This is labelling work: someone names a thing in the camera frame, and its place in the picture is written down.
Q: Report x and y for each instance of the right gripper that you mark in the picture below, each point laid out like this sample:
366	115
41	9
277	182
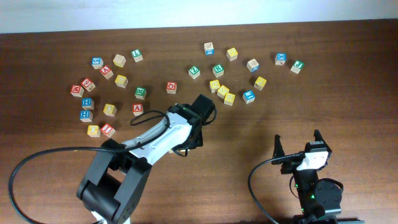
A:
292	166

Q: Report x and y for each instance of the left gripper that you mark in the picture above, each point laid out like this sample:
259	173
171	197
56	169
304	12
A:
195	139

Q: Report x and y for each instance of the green r block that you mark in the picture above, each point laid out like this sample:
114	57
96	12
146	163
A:
218	70
140	93

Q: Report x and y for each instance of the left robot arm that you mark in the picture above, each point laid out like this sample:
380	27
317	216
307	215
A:
114	182

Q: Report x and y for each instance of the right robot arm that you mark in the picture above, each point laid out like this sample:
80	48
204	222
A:
319	198

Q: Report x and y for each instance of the yellow block cluster lower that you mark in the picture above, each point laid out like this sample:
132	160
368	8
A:
229	99

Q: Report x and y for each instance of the yellow block cluster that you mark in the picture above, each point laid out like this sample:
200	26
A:
222	91
229	99
214	85

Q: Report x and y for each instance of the yellow block cluster middle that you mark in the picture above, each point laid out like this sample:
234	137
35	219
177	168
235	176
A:
222	91

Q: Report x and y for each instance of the yellow block cluster left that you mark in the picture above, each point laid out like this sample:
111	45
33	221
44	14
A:
214	85

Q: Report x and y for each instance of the red O block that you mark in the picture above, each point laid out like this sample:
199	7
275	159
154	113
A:
171	87

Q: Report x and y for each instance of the red A block lower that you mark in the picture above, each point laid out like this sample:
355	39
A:
137	109

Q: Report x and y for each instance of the red a block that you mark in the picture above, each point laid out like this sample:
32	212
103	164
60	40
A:
137	109
106	72

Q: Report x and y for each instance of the blue E block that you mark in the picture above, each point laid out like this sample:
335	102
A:
248	96

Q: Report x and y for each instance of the green Z block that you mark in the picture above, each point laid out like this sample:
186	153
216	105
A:
194	72

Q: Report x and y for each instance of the yellow block right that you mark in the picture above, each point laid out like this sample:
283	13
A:
260	83

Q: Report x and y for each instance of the green J block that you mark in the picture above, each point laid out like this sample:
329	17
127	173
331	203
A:
297	66

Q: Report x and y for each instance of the blue X block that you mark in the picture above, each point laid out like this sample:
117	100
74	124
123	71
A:
280	58

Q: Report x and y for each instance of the red I block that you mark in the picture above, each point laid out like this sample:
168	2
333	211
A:
107	130

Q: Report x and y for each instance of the wood block blue side right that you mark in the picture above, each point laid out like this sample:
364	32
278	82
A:
252	65

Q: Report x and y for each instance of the wood block blue side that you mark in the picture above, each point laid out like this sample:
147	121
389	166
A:
252	65
209	48

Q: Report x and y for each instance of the yellow block middle left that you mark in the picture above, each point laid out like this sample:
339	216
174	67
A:
110	110

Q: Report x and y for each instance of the yellow block top centre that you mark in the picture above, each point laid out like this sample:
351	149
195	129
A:
232	54

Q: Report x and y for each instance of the yellow block upper left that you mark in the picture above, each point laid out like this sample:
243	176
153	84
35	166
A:
121	81

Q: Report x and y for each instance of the yellow D block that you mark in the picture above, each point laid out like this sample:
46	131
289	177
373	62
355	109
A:
93	131

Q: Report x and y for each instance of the green L block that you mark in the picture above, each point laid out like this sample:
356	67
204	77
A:
137	55

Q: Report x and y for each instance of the plain wood yellow-side block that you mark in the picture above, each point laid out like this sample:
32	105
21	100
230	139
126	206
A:
119	60

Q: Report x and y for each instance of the blue H block lower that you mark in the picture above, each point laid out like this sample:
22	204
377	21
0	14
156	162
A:
86	116

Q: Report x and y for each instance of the blue h block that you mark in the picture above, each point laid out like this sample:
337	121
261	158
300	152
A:
87	104
86	116

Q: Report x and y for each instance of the red A block upper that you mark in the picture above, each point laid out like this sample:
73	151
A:
106	72

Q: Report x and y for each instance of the blue H block upper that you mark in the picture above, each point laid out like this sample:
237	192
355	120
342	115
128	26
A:
87	104

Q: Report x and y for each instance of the red 9 block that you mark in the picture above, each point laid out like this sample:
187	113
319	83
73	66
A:
88	84

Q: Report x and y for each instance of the blue number 5 block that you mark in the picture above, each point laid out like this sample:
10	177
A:
97	62

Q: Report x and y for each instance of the red M block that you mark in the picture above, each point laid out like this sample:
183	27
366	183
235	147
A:
77	90

